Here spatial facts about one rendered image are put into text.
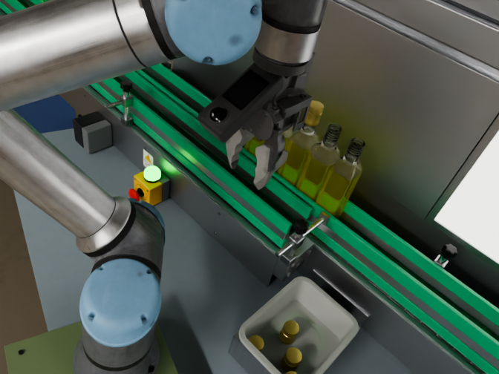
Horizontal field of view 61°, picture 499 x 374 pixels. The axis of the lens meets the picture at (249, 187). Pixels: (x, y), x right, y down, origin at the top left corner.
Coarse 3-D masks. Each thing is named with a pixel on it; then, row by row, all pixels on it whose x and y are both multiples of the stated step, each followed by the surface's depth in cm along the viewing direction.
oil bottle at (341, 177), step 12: (336, 168) 88; (348, 168) 87; (360, 168) 88; (324, 180) 92; (336, 180) 89; (348, 180) 87; (324, 192) 93; (336, 192) 91; (348, 192) 92; (324, 204) 94; (336, 204) 92; (336, 216) 97
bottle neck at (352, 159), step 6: (354, 138) 85; (354, 144) 84; (360, 144) 86; (348, 150) 86; (354, 150) 84; (360, 150) 84; (348, 156) 86; (354, 156) 85; (348, 162) 87; (354, 162) 87
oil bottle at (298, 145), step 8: (296, 136) 92; (304, 136) 92; (312, 136) 92; (288, 144) 94; (296, 144) 93; (304, 144) 91; (312, 144) 92; (288, 152) 96; (296, 152) 94; (304, 152) 92; (288, 160) 97; (296, 160) 95; (304, 160) 94; (280, 168) 100; (288, 168) 98; (296, 168) 96; (288, 176) 99; (296, 176) 97; (296, 184) 99
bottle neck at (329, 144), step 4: (332, 124) 88; (336, 124) 88; (328, 128) 87; (332, 128) 86; (336, 128) 88; (340, 128) 87; (328, 132) 87; (332, 132) 86; (336, 132) 86; (340, 132) 87; (324, 136) 88; (328, 136) 87; (332, 136) 87; (336, 136) 87; (324, 140) 89; (328, 140) 88; (332, 140) 88; (336, 140) 88; (324, 144) 89; (328, 144) 88; (332, 144) 88; (328, 148) 89; (332, 148) 89
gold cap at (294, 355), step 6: (294, 348) 86; (288, 354) 84; (294, 354) 85; (300, 354) 85; (282, 360) 86; (288, 360) 84; (294, 360) 84; (300, 360) 84; (282, 366) 86; (288, 366) 85; (294, 366) 84
